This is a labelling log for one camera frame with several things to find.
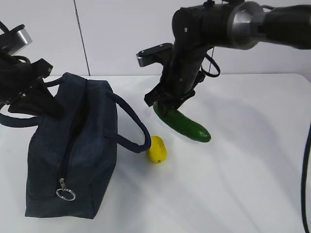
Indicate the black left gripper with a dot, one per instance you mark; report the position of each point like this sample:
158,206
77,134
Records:
22,88

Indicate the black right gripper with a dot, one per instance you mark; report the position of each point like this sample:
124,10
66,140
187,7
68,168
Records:
171,101

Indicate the green cucumber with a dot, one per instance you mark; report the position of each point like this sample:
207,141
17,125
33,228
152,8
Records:
184,125

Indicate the yellow lemon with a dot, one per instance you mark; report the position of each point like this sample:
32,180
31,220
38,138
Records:
157,153

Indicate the dark blue fabric lunch bag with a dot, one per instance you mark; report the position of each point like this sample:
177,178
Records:
71,160

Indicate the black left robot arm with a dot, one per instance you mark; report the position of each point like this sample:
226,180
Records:
21,81

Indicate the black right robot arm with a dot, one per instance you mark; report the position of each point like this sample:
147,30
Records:
234,24

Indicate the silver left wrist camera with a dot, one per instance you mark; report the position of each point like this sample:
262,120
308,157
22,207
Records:
14,40

